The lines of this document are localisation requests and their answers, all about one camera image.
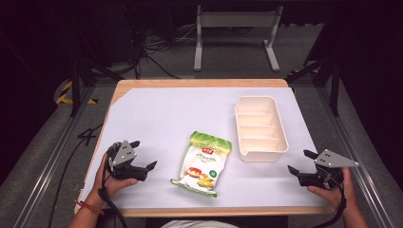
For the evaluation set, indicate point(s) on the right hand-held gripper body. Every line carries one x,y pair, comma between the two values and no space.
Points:
326,171

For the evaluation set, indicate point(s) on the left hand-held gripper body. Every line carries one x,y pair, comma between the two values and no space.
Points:
124,164

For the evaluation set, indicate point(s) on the green and white snack bag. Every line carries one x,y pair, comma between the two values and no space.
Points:
202,164

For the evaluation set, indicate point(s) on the cream plastic divided bin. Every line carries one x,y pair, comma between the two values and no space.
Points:
260,128

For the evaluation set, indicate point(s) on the person's left hand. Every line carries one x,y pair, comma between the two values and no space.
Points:
111,179

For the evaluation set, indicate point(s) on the person's right hand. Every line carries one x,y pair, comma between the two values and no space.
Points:
336,192

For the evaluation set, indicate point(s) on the white table mat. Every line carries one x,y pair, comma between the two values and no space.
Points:
177,117

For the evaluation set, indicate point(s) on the person's white clothing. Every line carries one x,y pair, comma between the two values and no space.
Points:
199,224

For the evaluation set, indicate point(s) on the black metal stand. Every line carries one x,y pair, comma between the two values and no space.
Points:
323,79
85,82

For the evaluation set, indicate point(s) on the yellow and black hazard tape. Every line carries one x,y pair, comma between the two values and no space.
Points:
68,93

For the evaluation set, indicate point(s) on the white metal stand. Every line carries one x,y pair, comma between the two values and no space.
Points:
236,34

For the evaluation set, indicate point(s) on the aluminium floor rail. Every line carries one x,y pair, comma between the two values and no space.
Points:
47,164
355,152

